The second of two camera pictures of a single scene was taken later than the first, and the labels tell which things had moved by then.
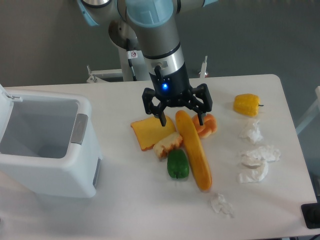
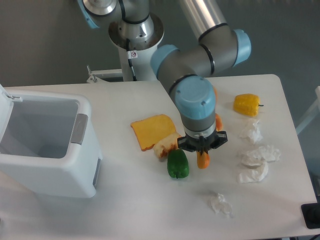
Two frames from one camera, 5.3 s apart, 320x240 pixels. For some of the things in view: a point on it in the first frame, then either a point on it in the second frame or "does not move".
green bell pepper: x=177 y=163 does not move
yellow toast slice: x=149 y=130 does not move
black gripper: x=173 y=89 to x=191 y=144
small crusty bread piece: x=171 y=142 does not move
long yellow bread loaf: x=195 y=150 to x=203 y=159
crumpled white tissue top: x=251 y=131 does not move
